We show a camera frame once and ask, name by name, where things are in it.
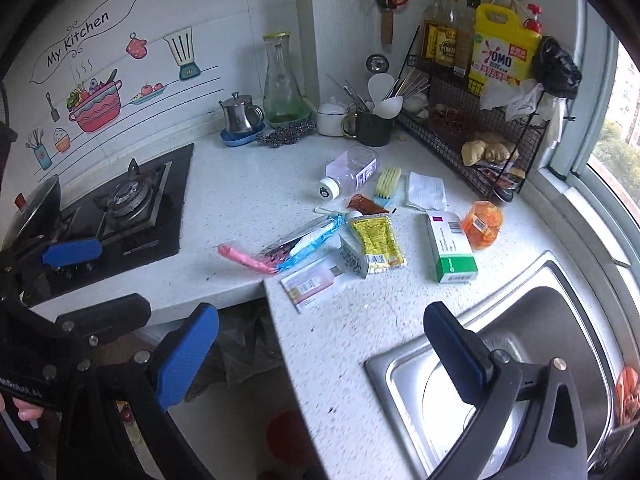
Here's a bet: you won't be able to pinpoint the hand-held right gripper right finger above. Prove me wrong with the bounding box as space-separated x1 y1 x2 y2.
422 301 588 480

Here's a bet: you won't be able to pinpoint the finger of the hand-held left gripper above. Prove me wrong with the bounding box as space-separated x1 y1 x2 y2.
0 237 103 306
54 293 152 346

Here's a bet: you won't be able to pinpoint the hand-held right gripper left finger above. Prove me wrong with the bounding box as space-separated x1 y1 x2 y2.
57 302 221 480

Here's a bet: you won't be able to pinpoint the grey trash bag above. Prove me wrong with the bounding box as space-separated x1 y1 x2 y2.
190 300 286 401

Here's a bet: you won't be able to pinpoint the orange plastic cup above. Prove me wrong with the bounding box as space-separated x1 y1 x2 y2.
460 201 504 251

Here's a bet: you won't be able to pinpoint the white cloth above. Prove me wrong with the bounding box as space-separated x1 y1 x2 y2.
405 171 448 212

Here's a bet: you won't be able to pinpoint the yellow bristle brush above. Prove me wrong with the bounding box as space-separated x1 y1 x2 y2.
372 166 403 209

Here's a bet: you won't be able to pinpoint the clear plastic bottle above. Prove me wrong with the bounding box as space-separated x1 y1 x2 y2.
318 145 381 200

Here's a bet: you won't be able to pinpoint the person's left hand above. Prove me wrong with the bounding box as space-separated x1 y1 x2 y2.
0 392 46 423

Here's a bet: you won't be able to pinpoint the dark wok with lid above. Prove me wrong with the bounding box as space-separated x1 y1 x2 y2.
0 174 63 256

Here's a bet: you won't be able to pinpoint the black gas stove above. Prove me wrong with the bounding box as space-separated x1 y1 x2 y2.
0 142 195 308

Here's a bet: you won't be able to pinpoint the steel sink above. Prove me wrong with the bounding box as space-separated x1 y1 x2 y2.
364 250 631 480

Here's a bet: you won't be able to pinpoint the green white medicine box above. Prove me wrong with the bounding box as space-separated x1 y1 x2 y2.
426 210 479 284

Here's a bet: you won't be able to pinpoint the pink wrapper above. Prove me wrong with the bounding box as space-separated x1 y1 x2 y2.
217 243 278 276

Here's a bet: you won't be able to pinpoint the red round object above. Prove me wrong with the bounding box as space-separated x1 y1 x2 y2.
265 409 321 468

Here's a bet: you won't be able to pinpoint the yellow packet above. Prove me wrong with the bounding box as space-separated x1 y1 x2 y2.
348 212 407 276

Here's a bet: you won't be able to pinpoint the small white carton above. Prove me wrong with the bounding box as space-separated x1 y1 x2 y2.
338 232 371 279

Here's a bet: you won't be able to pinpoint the pink white card pack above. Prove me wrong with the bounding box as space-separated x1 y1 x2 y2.
280 255 346 307

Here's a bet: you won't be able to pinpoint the blue white wrapper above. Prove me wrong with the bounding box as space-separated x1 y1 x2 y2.
257 212 347 272

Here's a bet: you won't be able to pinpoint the orange mesh scrubber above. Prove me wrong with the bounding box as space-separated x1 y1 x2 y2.
614 366 640 426

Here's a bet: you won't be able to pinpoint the brown sauce packet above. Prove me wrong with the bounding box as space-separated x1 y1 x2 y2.
346 193 390 215

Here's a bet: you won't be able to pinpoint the red sauce packets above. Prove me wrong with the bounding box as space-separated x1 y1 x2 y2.
487 165 526 193

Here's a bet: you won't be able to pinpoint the blue dish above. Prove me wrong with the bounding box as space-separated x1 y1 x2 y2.
220 122 267 148

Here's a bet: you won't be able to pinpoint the ginger root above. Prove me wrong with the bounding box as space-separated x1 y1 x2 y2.
482 132 521 163
460 140 488 167

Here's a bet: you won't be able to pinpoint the steel teapot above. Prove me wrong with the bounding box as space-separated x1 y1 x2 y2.
218 91 265 136

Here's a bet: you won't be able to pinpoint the bowl of dried chilies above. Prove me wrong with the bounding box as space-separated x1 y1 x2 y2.
427 104 473 136

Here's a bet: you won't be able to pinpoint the steel wool scrubber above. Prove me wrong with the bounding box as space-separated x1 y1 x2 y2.
256 121 317 150

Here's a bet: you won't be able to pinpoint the dark green mug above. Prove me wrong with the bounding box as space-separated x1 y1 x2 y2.
342 107 396 148

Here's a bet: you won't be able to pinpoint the garlic bulb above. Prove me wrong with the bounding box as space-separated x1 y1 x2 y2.
402 92 431 120

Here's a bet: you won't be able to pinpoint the white rice paddle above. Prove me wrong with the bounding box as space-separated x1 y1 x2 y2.
367 72 396 106
372 94 405 118

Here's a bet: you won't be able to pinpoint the white rubber glove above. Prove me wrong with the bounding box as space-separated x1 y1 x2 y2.
542 95 573 148

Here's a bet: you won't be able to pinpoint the white plastic bag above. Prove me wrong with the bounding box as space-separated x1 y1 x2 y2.
479 72 543 121

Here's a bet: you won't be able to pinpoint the white ceramic mug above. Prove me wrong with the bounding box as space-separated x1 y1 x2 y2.
316 96 351 137

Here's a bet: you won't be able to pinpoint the glass carafe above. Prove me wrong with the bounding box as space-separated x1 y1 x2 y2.
262 32 311 123

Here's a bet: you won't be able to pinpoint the bundle of chopsticks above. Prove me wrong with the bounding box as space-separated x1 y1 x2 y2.
390 67 431 101

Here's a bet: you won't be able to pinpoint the bundle of metal cutlery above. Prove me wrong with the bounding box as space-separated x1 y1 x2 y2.
326 74 371 113

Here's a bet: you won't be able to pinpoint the window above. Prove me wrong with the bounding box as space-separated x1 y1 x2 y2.
547 0 640 271

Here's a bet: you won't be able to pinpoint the black plastic bag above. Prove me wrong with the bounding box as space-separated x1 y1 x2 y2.
531 36 583 100

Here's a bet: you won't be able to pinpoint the yellow detergent jug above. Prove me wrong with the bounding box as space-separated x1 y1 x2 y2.
467 2 543 93

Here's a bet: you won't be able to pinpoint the black capped dark bottle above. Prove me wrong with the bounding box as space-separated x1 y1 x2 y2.
454 0 482 78

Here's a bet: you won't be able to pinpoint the kitchen wall sticker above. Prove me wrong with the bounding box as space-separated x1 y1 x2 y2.
25 0 223 171

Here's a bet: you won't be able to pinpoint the black wire rack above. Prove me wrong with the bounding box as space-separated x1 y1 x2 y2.
395 25 573 203

